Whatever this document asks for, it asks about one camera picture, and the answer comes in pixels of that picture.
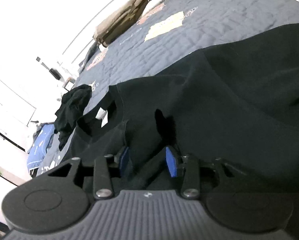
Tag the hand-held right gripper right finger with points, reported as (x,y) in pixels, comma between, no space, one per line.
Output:
(171,162)

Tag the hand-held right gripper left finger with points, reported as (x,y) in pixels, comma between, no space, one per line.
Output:
(124,160)

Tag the black sweatshirt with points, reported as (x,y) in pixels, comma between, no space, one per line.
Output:
(227,92)

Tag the crumpled black garment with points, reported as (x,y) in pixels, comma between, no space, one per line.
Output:
(72,110)

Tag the blue printed pillow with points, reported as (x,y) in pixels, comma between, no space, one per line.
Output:
(39,145)

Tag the black handheld vacuum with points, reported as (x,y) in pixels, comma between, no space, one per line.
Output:
(55,73)

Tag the white wardrobe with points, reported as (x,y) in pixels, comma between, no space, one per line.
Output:
(9,100)

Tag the folded khaki blanket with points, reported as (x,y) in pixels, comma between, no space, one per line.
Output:
(119,20)

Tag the grey quilted bedspread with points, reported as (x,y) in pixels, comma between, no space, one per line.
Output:
(214,17)

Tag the white headboard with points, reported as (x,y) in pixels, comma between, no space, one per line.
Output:
(102,7)

